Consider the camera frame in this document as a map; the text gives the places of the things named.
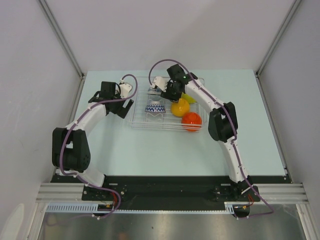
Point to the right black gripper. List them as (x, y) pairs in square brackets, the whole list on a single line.
[(166, 95)]

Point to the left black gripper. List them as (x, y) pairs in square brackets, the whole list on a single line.
[(121, 111)]

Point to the yellow-green plastic bowl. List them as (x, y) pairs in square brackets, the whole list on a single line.
[(188, 98)]

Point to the orange blue patterned bowl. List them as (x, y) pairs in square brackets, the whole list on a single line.
[(155, 107)]

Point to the clear plastic dish rack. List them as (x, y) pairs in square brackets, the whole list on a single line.
[(140, 119)]

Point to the orange plastic bowl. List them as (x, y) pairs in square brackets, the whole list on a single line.
[(191, 122)]

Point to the blue floral white bowl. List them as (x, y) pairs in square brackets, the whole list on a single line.
[(154, 91)]

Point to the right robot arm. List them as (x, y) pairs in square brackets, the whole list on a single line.
[(222, 125)]

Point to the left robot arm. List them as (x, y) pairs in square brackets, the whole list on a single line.
[(70, 146)]

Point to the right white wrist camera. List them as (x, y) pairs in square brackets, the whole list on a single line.
[(160, 83)]

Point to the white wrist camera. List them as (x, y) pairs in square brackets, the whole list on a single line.
[(160, 83), (125, 89)]

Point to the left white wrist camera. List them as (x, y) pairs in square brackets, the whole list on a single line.
[(125, 89)]

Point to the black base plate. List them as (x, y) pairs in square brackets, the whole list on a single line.
[(168, 193)]

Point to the white slotted cable duct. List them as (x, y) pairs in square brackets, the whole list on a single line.
[(95, 208)]

